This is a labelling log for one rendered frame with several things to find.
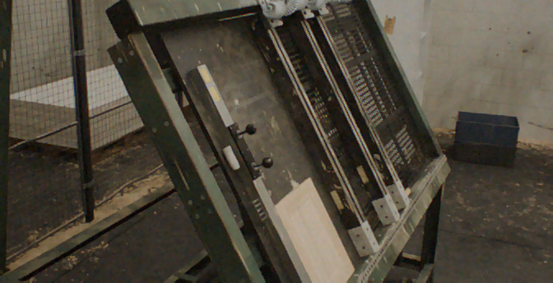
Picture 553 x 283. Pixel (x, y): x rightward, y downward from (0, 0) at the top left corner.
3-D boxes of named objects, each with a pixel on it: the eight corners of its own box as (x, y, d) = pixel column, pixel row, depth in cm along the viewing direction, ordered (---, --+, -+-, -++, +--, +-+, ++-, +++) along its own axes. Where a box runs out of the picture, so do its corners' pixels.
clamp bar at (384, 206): (382, 227, 278) (429, 212, 266) (267, -10, 273) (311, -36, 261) (388, 219, 287) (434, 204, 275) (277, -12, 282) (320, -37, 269)
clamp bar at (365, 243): (358, 259, 250) (411, 244, 238) (230, -5, 245) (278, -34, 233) (366, 248, 259) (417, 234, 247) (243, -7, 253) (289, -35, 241)
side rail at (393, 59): (423, 162, 372) (439, 156, 367) (345, -3, 367) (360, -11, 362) (426, 158, 379) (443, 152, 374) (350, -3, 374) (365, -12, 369)
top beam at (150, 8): (118, 41, 181) (141, 26, 176) (103, 10, 181) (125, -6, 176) (358, -8, 371) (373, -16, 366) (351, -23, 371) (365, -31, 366)
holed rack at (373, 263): (359, 289, 232) (360, 289, 231) (355, 283, 231) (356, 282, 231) (445, 159, 374) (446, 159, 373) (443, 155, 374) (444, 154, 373)
